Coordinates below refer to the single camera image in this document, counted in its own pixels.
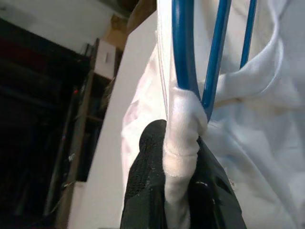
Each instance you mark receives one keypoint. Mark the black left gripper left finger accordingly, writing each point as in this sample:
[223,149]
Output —
[145,190]

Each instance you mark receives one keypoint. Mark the small white cabinet drawer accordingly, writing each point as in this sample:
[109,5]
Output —
[107,69]

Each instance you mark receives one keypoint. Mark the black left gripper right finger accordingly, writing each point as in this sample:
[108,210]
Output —
[209,205]

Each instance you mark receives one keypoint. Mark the white T-shirt black print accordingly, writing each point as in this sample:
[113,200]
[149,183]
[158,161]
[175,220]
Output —
[262,119]

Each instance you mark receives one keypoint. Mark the blue plastic hanger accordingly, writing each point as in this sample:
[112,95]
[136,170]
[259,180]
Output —
[183,47]

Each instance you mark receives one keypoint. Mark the tall brown cardboard box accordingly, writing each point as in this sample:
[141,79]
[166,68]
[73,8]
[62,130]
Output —
[119,26]

